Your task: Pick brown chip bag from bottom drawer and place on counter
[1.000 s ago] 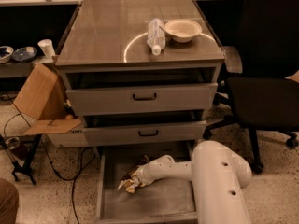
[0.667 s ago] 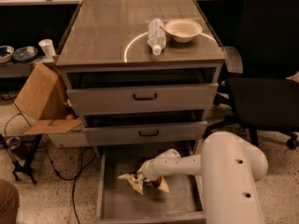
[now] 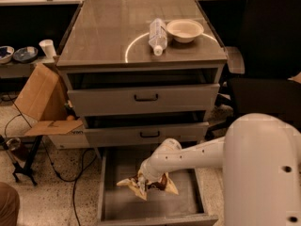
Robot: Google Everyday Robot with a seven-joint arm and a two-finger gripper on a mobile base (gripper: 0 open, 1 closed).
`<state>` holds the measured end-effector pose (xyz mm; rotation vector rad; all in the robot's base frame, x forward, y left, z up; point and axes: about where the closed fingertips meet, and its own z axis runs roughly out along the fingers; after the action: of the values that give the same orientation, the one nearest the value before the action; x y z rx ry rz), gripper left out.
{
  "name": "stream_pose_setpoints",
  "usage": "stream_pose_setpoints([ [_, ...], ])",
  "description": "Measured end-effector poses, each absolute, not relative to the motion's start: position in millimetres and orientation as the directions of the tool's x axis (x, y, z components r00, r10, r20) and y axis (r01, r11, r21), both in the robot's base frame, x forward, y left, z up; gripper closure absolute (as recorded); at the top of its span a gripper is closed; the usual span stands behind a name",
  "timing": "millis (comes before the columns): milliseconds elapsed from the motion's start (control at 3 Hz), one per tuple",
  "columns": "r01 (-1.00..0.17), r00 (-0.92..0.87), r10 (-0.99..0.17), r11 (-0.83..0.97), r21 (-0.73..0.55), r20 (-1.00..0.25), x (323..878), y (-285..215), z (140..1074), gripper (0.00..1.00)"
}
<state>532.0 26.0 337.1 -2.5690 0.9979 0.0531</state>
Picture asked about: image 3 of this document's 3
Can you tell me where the person's brown knee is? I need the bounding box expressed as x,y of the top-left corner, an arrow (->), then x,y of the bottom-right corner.
0,182 -> 20,226

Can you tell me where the grey drawer cabinet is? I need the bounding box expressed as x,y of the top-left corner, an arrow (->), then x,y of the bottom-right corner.
55,0 -> 229,162

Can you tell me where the open cardboard box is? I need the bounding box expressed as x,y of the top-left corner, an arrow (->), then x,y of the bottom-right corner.
14,63 -> 89,149

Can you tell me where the black office chair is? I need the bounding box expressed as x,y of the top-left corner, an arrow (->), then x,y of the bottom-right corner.
205,0 -> 301,140

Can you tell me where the white paper bowl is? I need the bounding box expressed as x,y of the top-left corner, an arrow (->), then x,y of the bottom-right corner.
166,19 -> 204,43

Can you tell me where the brown chip bag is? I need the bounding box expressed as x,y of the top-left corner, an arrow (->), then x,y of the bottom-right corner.
117,171 -> 179,201

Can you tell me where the black floor cable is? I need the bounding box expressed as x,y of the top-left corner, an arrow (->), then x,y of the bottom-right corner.
0,91 -> 98,226

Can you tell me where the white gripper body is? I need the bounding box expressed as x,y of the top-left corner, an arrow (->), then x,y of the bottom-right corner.
137,169 -> 163,185

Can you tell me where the black tripod stand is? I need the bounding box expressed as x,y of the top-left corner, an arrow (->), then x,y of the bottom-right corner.
0,136 -> 41,186

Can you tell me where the blue patterned bowl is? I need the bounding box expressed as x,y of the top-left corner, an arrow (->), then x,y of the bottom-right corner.
13,46 -> 39,63
0,46 -> 14,64

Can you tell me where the clear plastic water bottle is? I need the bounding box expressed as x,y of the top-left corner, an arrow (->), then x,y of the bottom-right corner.
149,18 -> 167,56

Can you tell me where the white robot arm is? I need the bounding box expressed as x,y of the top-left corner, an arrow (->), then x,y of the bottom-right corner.
140,113 -> 301,226

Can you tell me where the blue patterned bowl left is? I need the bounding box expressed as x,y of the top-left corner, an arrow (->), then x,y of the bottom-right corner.
0,46 -> 14,64

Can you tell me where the grey drawer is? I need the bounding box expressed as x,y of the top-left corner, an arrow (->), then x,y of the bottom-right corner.
97,145 -> 218,226
68,69 -> 219,116
85,111 -> 209,147

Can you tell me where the low grey side shelf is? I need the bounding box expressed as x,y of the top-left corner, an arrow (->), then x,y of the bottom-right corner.
0,57 -> 55,78

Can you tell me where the blue patterned bowl right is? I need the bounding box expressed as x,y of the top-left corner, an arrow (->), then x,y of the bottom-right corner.
13,46 -> 39,63

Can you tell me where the grey middle drawer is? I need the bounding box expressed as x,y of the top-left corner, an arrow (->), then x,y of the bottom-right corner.
85,111 -> 209,147

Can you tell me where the grey bottom drawer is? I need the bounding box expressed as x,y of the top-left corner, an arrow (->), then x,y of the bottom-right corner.
97,145 -> 218,226

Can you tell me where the grey top drawer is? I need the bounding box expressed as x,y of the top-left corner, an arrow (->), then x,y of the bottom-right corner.
68,69 -> 219,116

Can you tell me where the white paper cup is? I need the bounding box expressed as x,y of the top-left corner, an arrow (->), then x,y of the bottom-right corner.
40,40 -> 56,58

